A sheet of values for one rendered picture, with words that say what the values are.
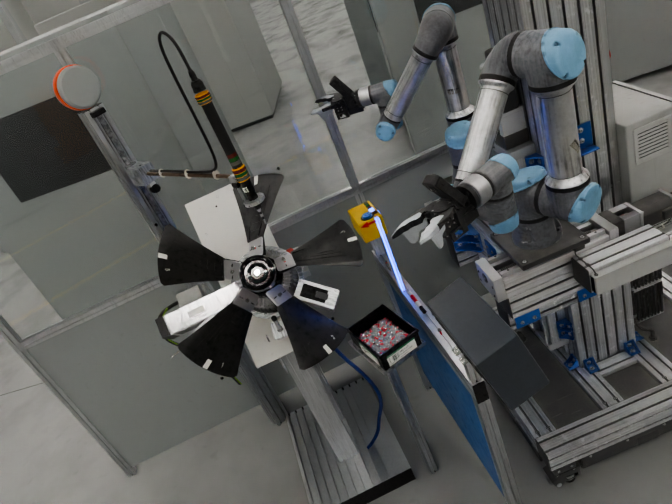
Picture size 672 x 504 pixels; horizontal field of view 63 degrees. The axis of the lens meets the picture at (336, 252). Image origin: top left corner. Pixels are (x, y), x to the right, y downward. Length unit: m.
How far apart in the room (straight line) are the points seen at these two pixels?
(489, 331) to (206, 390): 2.04
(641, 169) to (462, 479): 1.40
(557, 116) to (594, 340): 1.17
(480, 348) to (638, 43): 4.41
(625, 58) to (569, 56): 3.94
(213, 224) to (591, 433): 1.61
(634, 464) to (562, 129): 1.44
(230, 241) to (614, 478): 1.72
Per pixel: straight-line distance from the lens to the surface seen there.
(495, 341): 1.23
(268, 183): 1.92
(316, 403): 2.38
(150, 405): 3.09
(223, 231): 2.16
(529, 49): 1.48
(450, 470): 2.58
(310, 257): 1.85
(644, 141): 2.04
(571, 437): 2.32
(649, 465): 2.53
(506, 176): 1.39
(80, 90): 2.25
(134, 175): 2.24
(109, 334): 2.83
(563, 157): 1.58
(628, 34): 5.36
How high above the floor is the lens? 2.10
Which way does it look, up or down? 30 degrees down
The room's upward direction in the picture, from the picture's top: 23 degrees counter-clockwise
